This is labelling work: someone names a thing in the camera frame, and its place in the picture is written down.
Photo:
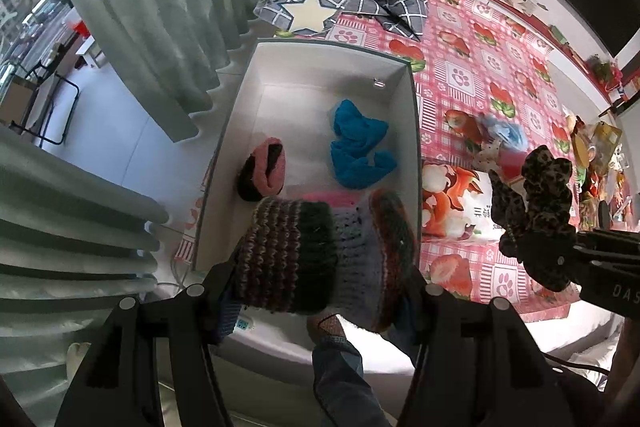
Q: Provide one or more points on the white low cabinet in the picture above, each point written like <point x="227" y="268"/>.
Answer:
<point x="565" y="52"/>

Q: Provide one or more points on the small white plush toy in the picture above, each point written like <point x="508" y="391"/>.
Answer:
<point x="502" y="159"/>

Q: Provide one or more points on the striped knitted sock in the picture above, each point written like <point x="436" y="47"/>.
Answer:
<point x="310" y="257"/>

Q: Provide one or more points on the grey storage box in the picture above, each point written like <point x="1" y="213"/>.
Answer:
<point x="300" y="107"/>

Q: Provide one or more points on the pile of toys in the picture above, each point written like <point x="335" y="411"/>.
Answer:
<point x="600" y="157"/>

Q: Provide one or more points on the grey green curtain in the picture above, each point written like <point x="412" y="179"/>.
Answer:
<point x="140" y="17"/>

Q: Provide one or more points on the blue cloth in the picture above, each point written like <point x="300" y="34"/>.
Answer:
<point x="357" y="147"/>

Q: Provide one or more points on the light blue sock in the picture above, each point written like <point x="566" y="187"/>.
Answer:
<point x="505" y="132"/>

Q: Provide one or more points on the black folding chair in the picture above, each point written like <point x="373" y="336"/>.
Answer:
<point x="45" y="107"/>

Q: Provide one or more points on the orange flower tissue pack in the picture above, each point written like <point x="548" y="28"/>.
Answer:
<point x="455" y="202"/>

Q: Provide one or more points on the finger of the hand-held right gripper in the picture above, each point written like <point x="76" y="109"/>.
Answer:
<point x="605" y="252"/>

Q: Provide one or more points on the red flower plant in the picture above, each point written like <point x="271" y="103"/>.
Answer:
<point x="605" y="72"/>

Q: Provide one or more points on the pink and black sock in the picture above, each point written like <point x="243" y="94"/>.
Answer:
<point x="262" y="169"/>

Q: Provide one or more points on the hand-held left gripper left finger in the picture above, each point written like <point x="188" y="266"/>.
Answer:
<point x="227" y="319"/>

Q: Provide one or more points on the leopard print cloth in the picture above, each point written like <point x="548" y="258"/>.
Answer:
<point x="537" y="217"/>

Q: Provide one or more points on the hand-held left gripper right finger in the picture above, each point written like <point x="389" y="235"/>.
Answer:
<point x="406" y="324"/>

